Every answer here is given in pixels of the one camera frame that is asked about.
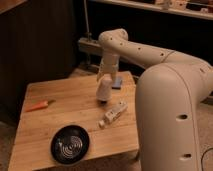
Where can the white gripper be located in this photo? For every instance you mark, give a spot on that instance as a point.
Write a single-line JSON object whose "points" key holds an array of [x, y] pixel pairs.
{"points": [[109, 65]]}

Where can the white ceramic cup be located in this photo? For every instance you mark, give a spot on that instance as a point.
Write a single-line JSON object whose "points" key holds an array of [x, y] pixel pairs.
{"points": [[104, 89]]}

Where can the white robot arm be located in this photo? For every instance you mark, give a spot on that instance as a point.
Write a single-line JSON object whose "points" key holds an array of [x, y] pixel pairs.
{"points": [[166, 98]]}

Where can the small blue-grey block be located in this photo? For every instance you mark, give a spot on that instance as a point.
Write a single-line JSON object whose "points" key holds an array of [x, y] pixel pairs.
{"points": [[117, 83]]}

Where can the grey metal beam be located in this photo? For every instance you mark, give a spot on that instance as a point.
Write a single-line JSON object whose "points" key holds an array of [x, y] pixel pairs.
{"points": [[91, 47]]}

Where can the white toy bottle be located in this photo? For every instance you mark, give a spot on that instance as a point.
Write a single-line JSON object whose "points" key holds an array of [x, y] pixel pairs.
{"points": [[112, 114]]}

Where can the vertical metal pole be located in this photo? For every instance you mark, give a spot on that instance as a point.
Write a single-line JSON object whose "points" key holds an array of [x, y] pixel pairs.
{"points": [[88, 33]]}

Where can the orange carrot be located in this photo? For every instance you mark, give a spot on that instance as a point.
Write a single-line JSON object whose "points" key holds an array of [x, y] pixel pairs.
{"points": [[40, 105]]}

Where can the black round plate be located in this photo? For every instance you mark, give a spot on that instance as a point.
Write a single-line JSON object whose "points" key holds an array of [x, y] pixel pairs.
{"points": [[70, 144]]}

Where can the wooden shelf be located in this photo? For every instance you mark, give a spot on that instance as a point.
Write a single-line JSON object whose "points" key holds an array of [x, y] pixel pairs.
{"points": [[186, 8]]}

